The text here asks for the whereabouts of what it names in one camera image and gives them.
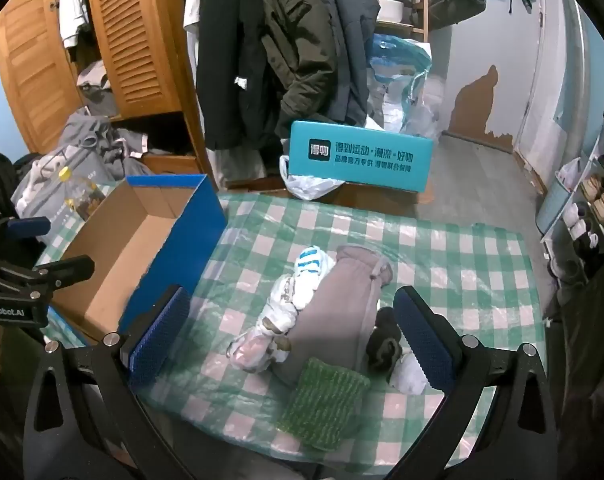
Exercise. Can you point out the grey hoodie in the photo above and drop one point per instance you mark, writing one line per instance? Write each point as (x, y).
(97, 135)

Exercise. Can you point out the grey fleece garment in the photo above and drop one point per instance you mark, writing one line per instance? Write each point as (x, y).
(332, 320)

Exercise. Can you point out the black shoe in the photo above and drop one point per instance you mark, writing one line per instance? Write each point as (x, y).
(589, 250)

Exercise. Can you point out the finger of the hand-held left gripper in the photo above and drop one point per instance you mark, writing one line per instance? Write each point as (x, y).
(29, 227)
(57, 271)

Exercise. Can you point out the white plastic bag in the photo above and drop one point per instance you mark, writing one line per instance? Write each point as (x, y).
(307, 185)

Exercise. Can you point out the blue cardboard box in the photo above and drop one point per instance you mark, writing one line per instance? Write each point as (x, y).
(202, 240)

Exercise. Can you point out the green checked tablecloth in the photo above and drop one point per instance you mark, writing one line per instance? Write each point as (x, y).
(457, 270)

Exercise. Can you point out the pinkish white patterned sock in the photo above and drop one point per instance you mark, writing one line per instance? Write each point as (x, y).
(254, 352)

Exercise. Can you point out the white patterned cloth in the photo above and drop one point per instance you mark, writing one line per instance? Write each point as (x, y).
(279, 305)

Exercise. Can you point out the teal shoe box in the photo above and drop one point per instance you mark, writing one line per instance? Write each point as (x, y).
(362, 155)

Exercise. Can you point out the white shoe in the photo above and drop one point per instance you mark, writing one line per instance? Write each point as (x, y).
(574, 214)
(584, 230)

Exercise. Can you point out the grey folded clothes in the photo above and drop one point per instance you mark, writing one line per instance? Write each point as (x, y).
(97, 87)

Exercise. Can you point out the light blue bin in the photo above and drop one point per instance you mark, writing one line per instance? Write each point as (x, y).
(552, 205)

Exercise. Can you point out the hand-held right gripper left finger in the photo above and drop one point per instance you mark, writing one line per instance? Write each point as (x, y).
(157, 332)

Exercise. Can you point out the dark brown sock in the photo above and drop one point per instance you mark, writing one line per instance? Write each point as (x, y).
(382, 345)

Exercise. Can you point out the wooden louvred wardrobe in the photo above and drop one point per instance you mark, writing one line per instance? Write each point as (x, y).
(132, 35)

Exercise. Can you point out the green knit cloth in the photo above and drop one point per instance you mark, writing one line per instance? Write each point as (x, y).
(322, 400)

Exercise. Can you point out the clear plastic bags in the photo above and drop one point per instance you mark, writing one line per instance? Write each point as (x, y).
(422, 110)

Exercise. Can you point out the black hanging coat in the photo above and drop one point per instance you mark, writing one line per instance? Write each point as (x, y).
(227, 60)

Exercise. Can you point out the grey shopping bag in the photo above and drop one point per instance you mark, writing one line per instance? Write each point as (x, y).
(47, 185)

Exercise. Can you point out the grey blue jacket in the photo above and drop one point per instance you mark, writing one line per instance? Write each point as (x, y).
(352, 35)

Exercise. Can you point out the yellow capped plastic bottle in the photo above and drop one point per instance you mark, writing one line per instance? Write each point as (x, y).
(79, 192)

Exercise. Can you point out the white blue striped sock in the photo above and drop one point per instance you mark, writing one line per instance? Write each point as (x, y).
(312, 262)

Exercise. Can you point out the white hanging garment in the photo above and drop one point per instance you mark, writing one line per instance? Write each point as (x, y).
(72, 5)

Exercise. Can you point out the blue plastic bag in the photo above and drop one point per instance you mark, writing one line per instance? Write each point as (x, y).
(399, 60)

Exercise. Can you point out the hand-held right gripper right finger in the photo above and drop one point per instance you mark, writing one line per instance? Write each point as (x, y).
(424, 342)

